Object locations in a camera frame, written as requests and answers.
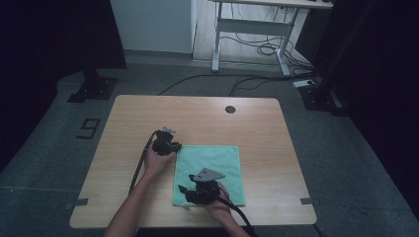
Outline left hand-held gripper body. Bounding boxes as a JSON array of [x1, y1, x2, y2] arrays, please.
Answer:
[[152, 126, 177, 157]]

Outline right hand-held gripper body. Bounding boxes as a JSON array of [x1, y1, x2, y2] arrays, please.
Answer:
[[185, 167, 226, 205]]

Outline green cloth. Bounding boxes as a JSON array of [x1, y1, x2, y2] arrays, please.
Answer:
[[171, 144, 247, 208]]

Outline person's right hand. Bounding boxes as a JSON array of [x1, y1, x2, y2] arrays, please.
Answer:
[[197, 182, 234, 220]]

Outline person's left hand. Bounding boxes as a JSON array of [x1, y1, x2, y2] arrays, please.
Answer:
[[143, 144, 178, 182]]

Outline black stand base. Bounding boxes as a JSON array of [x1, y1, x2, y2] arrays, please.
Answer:
[[67, 68, 120, 104], [298, 83, 348, 117]]

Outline white power strip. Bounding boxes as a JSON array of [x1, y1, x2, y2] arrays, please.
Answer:
[[292, 79, 316, 89]]

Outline dark curtain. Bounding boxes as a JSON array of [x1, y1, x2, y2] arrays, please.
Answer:
[[0, 0, 128, 174], [310, 0, 419, 220]]

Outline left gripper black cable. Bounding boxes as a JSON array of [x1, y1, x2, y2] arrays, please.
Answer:
[[127, 130, 160, 196]]

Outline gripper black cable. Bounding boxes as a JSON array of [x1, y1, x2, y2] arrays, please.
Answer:
[[127, 130, 160, 196], [213, 184, 260, 237]]

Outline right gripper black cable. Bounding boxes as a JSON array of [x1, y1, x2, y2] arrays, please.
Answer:
[[213, 184, 260, 237]]

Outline long black floor cable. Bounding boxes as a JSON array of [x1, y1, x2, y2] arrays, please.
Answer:
[[157, 73, 297, 98]]

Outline tangled black cables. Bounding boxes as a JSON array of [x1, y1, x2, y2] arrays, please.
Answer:
[[219, 6, 314, 73]]

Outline white desk frame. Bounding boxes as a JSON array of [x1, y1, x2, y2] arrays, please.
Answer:
[[210, 0, 334, 77]]

